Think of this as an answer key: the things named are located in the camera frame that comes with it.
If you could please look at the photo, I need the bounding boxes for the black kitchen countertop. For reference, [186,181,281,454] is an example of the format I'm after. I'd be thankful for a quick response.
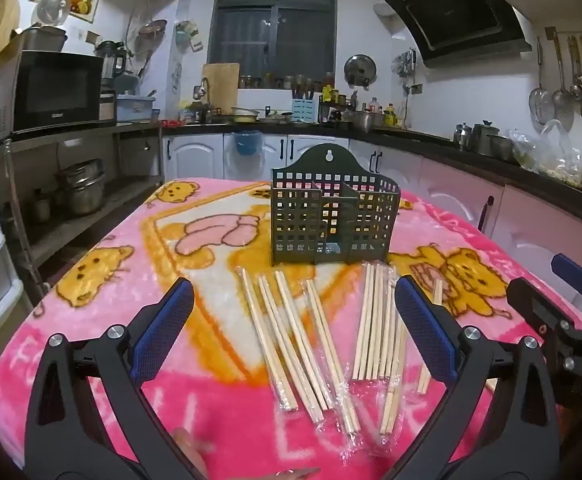
[163,120,582,221]

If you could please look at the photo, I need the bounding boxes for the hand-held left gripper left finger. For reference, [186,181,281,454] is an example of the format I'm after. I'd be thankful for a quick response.
[25,277,209,480]

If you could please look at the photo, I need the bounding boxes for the blue plastic basin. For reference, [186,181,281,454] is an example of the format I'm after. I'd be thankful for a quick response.
[231,131,263,158]

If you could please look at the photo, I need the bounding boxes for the hanging plastic bag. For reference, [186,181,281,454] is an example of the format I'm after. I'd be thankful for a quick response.
[175,20,204,53]

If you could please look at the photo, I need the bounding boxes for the clear plastic bag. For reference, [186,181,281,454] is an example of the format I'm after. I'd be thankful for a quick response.
[508,120,582,186]

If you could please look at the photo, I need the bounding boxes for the metal shelf rack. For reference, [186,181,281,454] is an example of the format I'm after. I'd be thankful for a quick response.
[0,120,164,301]

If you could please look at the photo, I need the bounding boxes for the printed pink blanket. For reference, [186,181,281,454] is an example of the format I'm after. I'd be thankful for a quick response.
[0,176,582,480]

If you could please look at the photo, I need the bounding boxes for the bunch of wooden chopsticks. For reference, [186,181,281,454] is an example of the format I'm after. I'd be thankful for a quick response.
[238,261,444,450]

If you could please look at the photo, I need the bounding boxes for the blender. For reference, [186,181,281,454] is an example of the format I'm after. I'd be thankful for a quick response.
[95,40,127,96]

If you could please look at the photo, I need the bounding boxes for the green utensil holder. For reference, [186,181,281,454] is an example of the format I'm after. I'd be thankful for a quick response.
[270,144,402,267]

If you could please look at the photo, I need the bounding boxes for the person's left hand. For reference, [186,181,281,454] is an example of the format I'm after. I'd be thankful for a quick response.
[172,426,322,480]

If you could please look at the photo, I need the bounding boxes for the grey metal container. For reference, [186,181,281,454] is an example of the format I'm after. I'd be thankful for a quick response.
[21,25,68,53]

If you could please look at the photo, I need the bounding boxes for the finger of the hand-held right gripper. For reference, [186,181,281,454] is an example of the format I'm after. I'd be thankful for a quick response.
[507,277,574,346]
[552,253,582,296]

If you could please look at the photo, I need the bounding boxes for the glass pot lid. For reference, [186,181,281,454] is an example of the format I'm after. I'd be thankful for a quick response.
[36,0,71,28]

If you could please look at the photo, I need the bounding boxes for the wooden cutting board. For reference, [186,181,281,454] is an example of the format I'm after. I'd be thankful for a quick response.
[202,63,240,108]

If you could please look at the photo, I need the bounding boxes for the copper hanging pan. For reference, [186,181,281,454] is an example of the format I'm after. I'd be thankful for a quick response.
[138,19,168,41]

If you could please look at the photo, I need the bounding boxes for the row of spice jars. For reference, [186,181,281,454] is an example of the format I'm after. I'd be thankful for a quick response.
[238,72,337,91]

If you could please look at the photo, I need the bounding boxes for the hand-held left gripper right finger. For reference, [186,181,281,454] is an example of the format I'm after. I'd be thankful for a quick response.
[393,275,562,480]

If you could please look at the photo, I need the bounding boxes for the pink base cabinets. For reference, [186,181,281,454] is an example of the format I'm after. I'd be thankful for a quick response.
[418,155,582,281]

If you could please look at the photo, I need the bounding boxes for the large steel stockpot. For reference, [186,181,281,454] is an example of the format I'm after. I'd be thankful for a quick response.
[353,110,386,133]

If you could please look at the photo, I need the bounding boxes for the blue knife block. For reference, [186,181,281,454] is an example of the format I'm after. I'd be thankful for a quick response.
[292,97,317,124]

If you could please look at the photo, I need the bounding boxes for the row of condiment bottles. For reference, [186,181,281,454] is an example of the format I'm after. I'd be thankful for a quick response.
[361,97,407,131]

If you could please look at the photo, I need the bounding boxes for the steel pot lid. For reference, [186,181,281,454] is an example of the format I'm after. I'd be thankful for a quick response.
[344,54,377,88]

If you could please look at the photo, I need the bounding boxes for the slotted steel ladle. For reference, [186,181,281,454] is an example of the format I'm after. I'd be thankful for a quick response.
[551,35,575,131]

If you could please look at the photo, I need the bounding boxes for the white base cabinets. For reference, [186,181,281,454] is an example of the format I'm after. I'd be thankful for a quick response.
[163,132,422,181]

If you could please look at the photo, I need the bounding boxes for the steel spoon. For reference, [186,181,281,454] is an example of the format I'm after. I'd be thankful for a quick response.
[568,35,582,101]

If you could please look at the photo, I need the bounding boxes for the black range hood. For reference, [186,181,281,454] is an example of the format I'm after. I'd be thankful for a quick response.
[385,0,532,68]

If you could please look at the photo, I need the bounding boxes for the hanging kitchen tools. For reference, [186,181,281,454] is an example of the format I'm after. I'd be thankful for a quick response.
[393,49,418,78]

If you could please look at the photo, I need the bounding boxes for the black microwave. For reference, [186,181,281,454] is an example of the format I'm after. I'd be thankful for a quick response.
[14,51,117,133]

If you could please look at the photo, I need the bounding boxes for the dark window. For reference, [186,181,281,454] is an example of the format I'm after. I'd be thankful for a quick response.
[208,0,339,91]

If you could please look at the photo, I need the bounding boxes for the tall steel lidded pot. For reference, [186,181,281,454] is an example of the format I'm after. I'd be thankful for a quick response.
[471,121,500,156]

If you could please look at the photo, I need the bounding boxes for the small steel pot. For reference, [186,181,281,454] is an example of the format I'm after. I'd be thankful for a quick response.
[34,190,54,223]

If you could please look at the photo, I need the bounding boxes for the stacked steel pots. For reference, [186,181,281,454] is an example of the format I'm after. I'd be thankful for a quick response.
[56,159,107,216]

